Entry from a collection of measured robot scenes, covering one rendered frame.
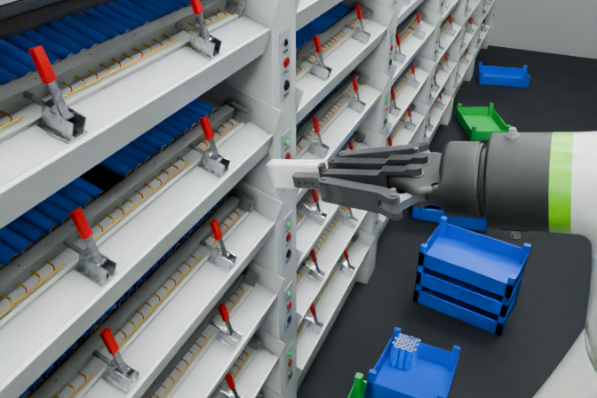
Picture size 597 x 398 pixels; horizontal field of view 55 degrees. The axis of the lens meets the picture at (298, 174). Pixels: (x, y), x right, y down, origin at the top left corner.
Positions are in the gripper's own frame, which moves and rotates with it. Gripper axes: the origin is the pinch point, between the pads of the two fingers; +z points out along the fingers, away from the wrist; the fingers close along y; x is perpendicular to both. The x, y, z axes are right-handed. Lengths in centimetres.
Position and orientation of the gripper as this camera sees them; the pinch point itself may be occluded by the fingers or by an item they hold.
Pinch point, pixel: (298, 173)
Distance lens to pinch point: 64.3
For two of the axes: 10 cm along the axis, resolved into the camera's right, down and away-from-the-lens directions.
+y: 4.1, -4.7, 7.8
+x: -1.9, -8.8, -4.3
